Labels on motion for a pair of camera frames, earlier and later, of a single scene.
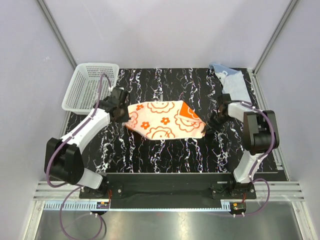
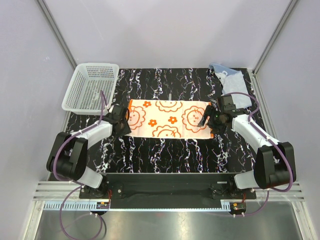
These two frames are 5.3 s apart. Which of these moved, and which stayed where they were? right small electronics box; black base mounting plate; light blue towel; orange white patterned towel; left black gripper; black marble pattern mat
Moved: left black gripper; orange white patterned towel
Stayed: light blue towel; right small electronics box; black marble pattern mat; black base mounting plate
